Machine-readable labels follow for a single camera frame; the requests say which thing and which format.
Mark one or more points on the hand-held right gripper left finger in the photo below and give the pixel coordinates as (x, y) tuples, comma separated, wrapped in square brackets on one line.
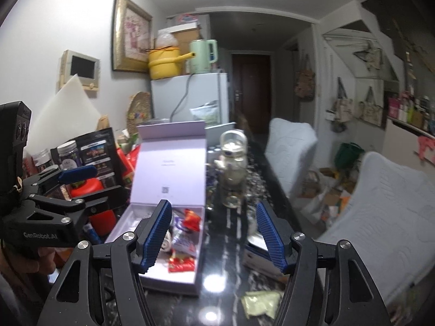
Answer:
[(154, 234)]

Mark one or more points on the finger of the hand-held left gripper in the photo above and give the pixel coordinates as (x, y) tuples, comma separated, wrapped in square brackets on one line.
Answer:
[(76, 174), (115, 197)]

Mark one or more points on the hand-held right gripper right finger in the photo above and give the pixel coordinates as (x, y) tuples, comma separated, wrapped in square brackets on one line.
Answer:
[(272, 237)]

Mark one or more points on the white soft roll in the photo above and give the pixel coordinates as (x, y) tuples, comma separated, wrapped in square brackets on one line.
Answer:
[(167, 242)]

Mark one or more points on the purple and white packet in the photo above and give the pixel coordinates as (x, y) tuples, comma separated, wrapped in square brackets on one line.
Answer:
[(183, 241)]

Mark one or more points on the orange red packet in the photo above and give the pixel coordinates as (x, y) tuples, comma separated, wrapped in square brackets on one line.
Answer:
[(191, 220)]

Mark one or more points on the red snack packet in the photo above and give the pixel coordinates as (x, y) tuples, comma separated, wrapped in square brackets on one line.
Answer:
[(181, 265)]

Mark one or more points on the lavender gift box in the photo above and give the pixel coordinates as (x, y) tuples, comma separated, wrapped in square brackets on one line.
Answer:
[(170, 163)]

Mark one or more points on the green packet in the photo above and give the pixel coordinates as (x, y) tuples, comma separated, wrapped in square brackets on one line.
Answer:
[(261, 304)]

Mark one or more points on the person's left hand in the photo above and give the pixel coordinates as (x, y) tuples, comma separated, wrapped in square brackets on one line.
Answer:
[(46, 258)]

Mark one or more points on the white and blue box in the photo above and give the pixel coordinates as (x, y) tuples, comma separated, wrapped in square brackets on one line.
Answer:
[(258, 244)]

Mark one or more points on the white lidded jar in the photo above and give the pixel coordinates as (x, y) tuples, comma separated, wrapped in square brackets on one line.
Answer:
[(42, 161), (68, 154)]

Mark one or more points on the red plastic canister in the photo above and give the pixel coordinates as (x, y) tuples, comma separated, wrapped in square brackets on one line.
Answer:
[(102, 217)]

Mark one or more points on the red carton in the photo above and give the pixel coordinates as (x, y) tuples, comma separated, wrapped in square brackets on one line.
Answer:
[(126, 166)]

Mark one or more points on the black snack pouch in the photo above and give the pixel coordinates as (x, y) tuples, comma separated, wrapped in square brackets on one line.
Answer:
[(102, 152)]

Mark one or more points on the clear glass mug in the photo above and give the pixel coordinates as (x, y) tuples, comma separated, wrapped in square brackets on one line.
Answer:
[(232, 200)]

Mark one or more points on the white foam board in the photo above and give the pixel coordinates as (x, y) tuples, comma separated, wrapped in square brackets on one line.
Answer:
[(68, 108)]

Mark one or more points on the grey quilted chair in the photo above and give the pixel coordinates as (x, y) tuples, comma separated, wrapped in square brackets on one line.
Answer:
[(289, 149), (380, 210)]

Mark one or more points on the white astronaut water bottle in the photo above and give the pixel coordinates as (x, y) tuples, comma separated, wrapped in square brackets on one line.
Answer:
[(231, 156)]

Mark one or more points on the woven straw hat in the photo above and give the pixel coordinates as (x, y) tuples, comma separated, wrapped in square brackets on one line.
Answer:
[(139, 105)]

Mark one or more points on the green bag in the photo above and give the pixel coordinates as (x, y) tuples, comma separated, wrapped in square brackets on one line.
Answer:
[(348, 156)]

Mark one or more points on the green and white pouch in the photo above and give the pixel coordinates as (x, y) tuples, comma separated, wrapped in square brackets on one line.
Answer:
[(205, 112)]

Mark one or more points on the yellow enamel pot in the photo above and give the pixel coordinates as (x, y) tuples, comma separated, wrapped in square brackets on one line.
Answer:
[(163, 64)]

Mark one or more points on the white fridge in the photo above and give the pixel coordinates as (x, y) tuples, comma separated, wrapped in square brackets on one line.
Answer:
[(204, 88)]

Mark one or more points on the gold framed picture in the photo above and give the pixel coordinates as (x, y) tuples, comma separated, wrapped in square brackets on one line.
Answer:
[(132, 34)]

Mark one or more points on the hanging canvas bag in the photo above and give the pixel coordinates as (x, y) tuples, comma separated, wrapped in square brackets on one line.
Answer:
[(344, 105), (371, 110)]

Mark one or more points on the dark wooden door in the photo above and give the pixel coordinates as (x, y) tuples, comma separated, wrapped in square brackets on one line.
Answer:
[(251, 85)]

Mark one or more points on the patterned tote bag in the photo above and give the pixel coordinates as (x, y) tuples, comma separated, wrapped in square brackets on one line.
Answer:
[(304, 85)]

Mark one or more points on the green electric kettle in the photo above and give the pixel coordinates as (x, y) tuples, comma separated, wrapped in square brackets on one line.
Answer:
[(200, 57)]

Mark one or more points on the pink cloth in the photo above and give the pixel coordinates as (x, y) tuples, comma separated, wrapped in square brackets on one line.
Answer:
[(426, 147)]

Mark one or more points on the cardboard box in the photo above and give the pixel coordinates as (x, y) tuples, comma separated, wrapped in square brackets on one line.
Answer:
[(187, 30)]

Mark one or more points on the row of bottles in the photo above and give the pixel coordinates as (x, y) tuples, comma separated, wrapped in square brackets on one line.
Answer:
[(411, 108)]

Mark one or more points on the wall intercom panel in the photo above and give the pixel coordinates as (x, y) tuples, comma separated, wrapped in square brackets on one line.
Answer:
[(81, 66)]

